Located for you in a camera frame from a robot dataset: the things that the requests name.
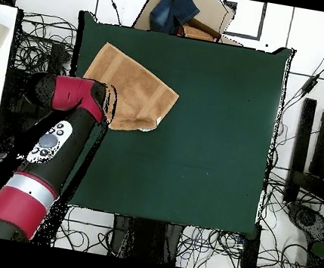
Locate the tan terry towel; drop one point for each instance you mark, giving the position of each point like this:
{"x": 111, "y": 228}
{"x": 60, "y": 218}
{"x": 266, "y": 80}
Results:
{"x": 138, "y": 90}

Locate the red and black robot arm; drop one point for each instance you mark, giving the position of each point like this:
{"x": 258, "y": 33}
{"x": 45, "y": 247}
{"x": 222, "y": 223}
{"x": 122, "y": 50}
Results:
{"x": 54, "y": 152}

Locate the dark green table cloth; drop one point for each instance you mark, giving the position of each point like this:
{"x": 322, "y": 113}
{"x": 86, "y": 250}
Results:
{"x": 188, "y": 175}

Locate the dark brown garment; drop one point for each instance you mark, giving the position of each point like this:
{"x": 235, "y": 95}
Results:
{"x": 204, "y": 27}

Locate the blue jeans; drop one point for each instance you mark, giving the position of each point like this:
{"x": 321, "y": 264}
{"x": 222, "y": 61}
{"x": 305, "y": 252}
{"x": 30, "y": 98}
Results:
{"x": 170, "y": 10}

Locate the brown cardboard box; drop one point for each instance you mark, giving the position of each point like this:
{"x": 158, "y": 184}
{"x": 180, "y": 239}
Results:
{"x": 213, "y": 8}

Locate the black rectangular box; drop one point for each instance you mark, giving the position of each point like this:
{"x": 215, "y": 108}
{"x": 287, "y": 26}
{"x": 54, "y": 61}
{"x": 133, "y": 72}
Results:
{"x": 250, "y": 250}

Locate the black equipment rack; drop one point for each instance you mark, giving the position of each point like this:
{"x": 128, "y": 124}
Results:
{"x": 11, "y": 118}

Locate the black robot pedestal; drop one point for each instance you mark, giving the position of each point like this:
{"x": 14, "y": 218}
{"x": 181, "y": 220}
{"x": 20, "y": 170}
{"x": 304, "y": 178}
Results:
{"x": 147, "y": 241}

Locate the black metal frame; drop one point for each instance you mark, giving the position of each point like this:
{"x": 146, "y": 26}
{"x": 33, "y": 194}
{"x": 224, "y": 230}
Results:
{"x": 303, "y": 133}

